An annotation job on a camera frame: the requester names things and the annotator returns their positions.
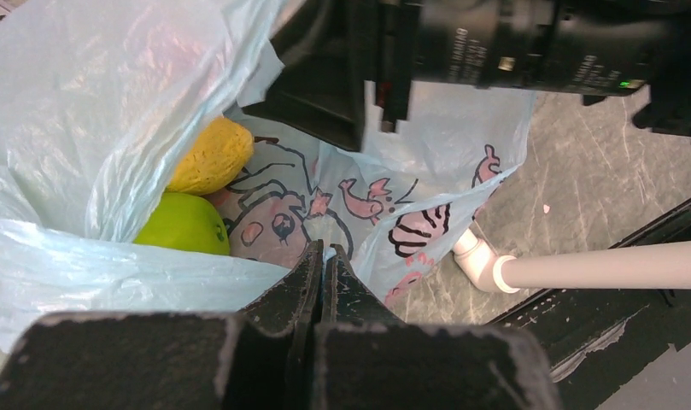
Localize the green fake fruit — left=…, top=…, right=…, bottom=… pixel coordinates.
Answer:
left=133, top=192, right=230, bottom=255

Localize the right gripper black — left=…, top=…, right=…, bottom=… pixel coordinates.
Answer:
left=244, top=1, right=424, bottom=152

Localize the white PVC pipe frame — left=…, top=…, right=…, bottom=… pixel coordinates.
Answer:
left=453, top=230, right=691, bottom=294

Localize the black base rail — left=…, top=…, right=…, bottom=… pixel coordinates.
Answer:
left=477, top=185, right=691, bottom=409

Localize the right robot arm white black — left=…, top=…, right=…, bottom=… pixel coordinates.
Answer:
left=246, top=1, right=691, bottom=151

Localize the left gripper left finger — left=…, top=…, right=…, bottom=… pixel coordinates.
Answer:
left=0, top=241, right=324, bottom=409

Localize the light blue plastic bag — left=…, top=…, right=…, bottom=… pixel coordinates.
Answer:
left=0, top=1, right=536, bottom=351

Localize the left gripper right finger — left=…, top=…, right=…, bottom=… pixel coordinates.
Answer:
left=313, top=244, right=563, bottom=409

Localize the yellow fake lemon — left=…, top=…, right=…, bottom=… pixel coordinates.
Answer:
left=166, top=116, right=255, bottom=196

